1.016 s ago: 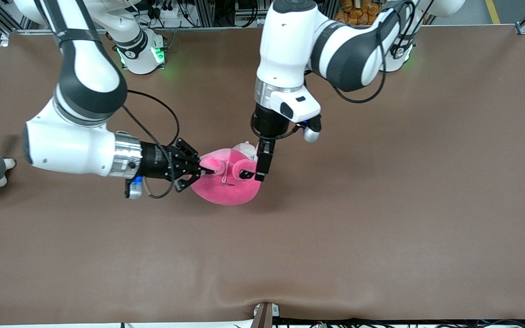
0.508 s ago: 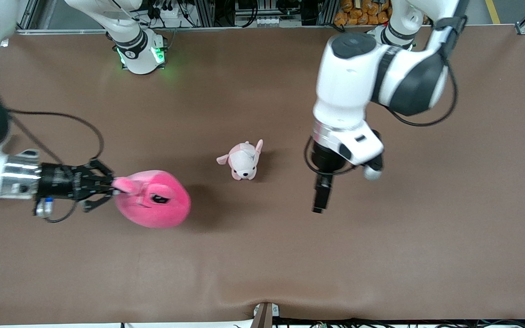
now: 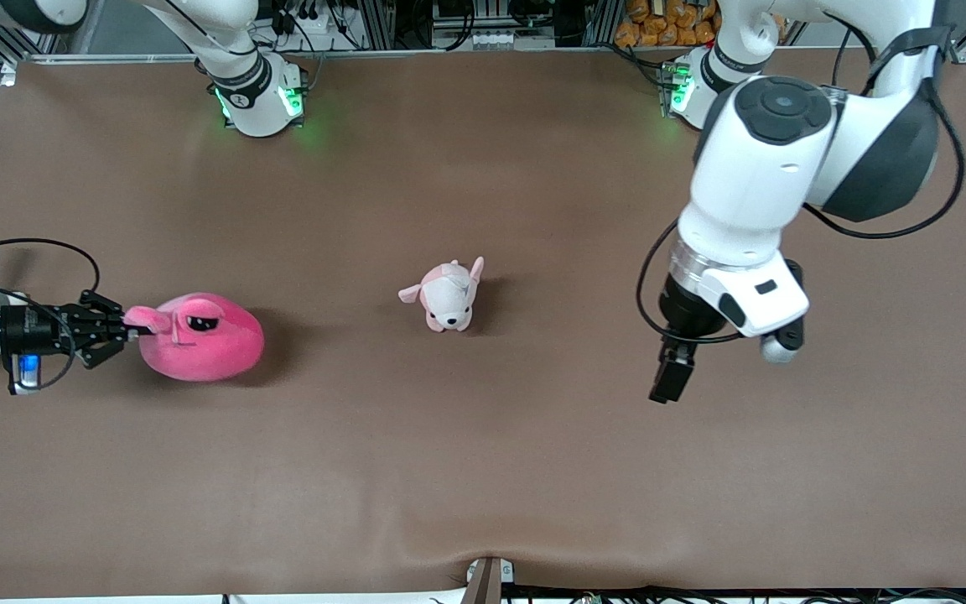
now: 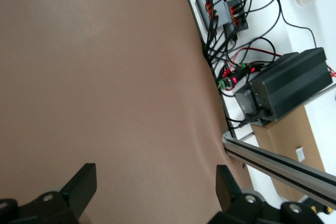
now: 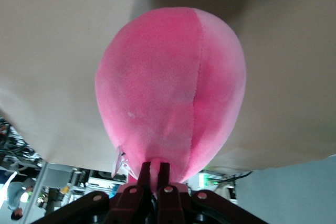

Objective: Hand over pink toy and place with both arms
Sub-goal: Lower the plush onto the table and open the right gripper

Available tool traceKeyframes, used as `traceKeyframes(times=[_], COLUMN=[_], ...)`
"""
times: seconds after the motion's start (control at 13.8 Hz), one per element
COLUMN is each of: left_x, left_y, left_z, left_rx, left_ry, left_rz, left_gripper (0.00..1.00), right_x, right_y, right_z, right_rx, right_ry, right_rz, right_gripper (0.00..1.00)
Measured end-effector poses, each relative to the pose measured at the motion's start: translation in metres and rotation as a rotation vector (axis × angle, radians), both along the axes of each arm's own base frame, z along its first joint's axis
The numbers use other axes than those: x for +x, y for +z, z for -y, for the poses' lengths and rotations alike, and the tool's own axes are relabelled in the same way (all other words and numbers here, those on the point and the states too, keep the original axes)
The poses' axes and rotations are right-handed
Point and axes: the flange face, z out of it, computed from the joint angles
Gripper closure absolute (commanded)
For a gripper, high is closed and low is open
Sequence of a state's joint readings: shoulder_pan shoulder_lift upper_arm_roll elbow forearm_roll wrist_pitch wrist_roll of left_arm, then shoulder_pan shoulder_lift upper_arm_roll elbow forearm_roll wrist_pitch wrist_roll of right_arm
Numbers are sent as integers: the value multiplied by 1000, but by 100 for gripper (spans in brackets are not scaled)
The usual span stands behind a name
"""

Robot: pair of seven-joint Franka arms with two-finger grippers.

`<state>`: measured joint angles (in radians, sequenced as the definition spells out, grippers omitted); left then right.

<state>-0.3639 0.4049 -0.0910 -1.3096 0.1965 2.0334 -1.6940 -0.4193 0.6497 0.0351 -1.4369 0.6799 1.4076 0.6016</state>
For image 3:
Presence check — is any round hot pink plush toy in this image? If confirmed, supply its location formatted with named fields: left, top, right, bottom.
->
left=123, top=292, right=266, bottom=383

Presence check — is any brown table cover cloth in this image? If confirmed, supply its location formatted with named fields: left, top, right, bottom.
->
left=0, top=46, right=966, bottom=598

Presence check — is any pale pink plush dog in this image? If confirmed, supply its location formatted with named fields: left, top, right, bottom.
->
left=398, top=257, right=486, bottom=333

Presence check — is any metal table edge clamp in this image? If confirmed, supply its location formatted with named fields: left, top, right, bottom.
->
left=460, top=557, right=516, bottom=604

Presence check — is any bag of orange toys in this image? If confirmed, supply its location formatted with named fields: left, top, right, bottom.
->
left=615, top=0, right=723, bottom=49

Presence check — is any white power strip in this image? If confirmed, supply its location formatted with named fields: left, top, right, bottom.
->
left=466, top=30, right=527, bottom=50

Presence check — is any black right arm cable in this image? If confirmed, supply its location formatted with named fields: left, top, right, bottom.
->
left=0, top=238, right=103, bottom=296

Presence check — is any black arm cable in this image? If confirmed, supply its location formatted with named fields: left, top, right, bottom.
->
left=636, top=23, right=966, bottom=346
left=0, top=238, right=103, bottom=296

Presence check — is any aluminium table frame rail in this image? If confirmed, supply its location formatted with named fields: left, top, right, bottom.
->
left=0, top=47, right=702, bottom=65

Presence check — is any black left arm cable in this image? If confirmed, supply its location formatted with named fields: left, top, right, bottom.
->
left=636, top=23, right=966, bottom=346

